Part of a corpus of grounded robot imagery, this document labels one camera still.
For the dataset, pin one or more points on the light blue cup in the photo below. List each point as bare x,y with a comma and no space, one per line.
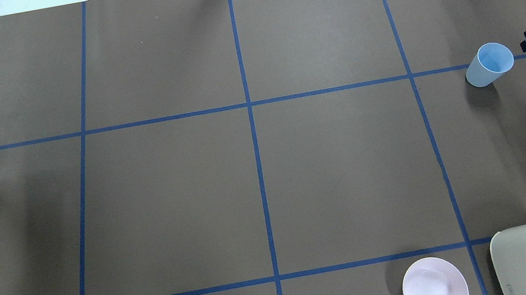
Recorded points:
491,61

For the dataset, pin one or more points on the pink bowl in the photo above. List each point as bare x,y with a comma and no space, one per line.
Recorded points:
434,276

